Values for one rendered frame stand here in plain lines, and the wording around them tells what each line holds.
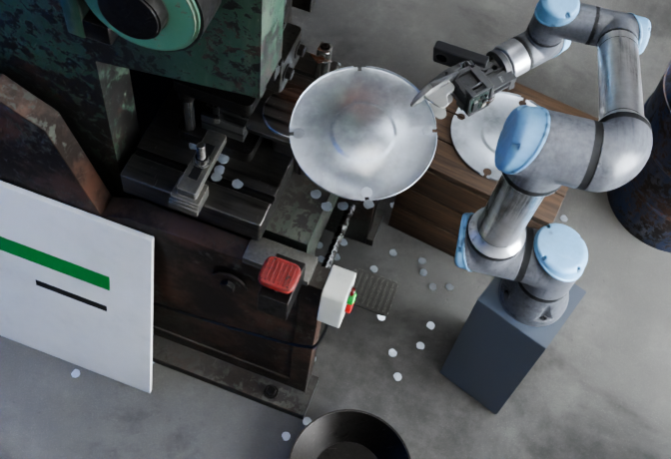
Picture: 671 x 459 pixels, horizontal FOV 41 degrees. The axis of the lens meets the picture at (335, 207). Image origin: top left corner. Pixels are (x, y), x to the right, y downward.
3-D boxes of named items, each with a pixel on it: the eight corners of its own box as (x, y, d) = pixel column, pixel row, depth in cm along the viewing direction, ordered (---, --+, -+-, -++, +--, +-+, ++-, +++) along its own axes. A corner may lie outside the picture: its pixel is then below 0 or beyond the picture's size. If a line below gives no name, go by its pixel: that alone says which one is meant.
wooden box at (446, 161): (560, 188, 270) (599, 118, 241) (515, 286, 251) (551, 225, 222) (439, 132, 277) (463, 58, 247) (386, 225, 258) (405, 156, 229)
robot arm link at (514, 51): (510, 31, 182) (504, 55, 189) (491, 41, 181) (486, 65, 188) (533, 56, 179) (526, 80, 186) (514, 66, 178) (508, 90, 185)
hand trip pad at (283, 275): (301, 283, 170) (304, 265, 164) (290, 310, 167) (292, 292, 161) (267, 271, 171) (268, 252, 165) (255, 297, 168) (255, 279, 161)
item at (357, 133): (291, 203, 171) (291, 202, 170) (288, 68, 181) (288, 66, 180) (442, 199, 172) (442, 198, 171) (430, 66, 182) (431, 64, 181)
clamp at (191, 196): (232, 151, 182) (231, 121, 173) (197, 217, 173) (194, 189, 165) (205, 141, 183) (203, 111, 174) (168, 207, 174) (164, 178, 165)
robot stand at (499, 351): (532, 364, 240) (587, 291, 202) (495, 415, 232) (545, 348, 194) (476, 324, 245) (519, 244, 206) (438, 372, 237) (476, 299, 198)
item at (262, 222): (336, 79, 202) (339, 62, 197) (260, 241, 179) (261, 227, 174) (214, 37, 205) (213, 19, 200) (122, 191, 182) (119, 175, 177)
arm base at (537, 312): (578, 291, 201) (593, 271, 193) (543, 339, 195) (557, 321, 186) (521, 252, 205) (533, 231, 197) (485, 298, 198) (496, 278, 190)
